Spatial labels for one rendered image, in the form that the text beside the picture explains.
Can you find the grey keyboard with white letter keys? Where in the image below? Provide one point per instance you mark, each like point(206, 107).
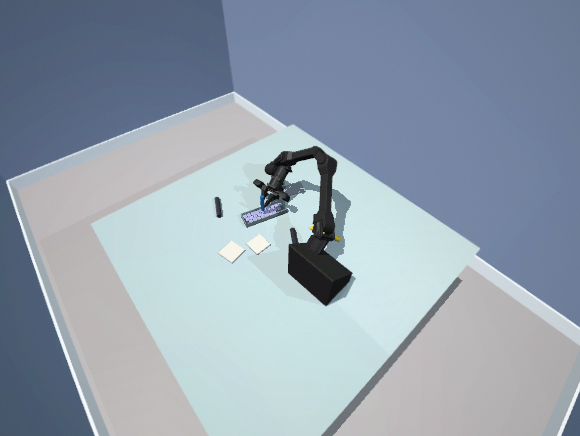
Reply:
point(256, 215)

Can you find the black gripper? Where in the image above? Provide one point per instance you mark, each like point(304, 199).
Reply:
point(273, 186)

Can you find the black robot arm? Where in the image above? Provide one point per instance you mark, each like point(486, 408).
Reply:
point(324, 220)

